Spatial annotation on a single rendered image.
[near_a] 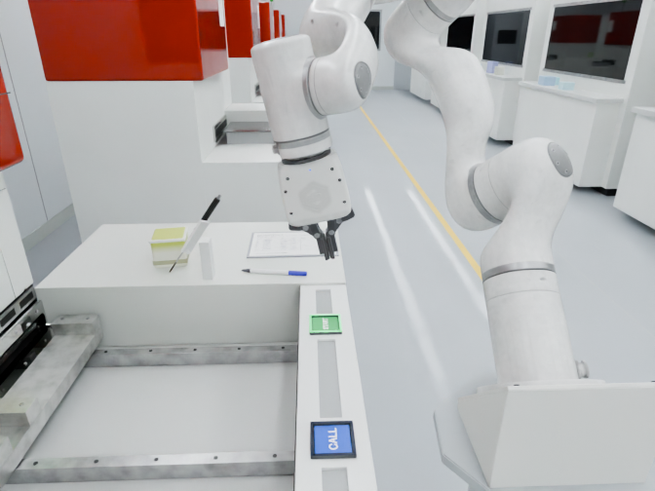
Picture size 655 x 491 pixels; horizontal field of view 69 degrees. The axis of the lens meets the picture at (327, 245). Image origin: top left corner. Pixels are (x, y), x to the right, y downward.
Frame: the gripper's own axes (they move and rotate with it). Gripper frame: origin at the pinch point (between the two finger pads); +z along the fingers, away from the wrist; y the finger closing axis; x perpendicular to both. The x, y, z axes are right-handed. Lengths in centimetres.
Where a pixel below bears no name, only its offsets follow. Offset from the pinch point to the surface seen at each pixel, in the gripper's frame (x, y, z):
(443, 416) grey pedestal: -7.9, 13.4, 33.0
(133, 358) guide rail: 8.0, -43.3, 18.9
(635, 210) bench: 278, 230, 149
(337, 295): 10.5, -0.9, 15.6
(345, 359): -9.7, -0.8, 15.6
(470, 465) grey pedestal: -18.2, 14.8, 33.3
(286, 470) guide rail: -19.0, -12.7, 26.3
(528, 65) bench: 574, 274, 65
